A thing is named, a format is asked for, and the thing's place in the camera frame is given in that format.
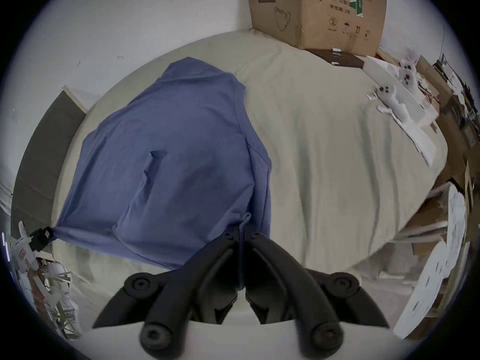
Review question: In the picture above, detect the white round dotted board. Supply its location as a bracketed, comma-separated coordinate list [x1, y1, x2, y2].
[393, 238, 457, 340]
[444, 181, 469, 278]

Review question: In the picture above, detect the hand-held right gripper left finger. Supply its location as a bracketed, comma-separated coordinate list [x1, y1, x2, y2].
[92, 223, 247, 360]

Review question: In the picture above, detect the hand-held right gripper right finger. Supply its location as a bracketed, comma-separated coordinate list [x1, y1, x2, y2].
[244, 232, 391, 356]

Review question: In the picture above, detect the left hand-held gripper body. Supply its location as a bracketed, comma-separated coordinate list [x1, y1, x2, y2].
[7, 220, 43, 275]

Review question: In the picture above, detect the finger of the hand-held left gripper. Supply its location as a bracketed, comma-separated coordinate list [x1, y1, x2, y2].
[28, 226, 55, 251]

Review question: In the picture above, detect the large brown cardboard carton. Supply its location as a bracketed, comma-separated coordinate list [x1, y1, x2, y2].
[244, 0, 388, 58]

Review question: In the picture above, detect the pile of cardboard cartons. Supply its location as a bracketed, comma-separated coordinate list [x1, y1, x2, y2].
[414, 54, 480, 190]

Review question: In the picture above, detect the blue shirt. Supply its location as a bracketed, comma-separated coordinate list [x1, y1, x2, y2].
[52, 56, 273, 271]

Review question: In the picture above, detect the dark grey panel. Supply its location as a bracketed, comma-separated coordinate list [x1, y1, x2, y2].
[10, 88, 88, 232]

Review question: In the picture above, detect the white hand controller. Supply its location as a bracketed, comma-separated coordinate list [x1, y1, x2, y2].
[374, 84, 410, 122]
[397, 53, 420, 86]

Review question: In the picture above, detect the dark brown flat box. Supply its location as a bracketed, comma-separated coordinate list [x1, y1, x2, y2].
[310, 48, 371, 70]

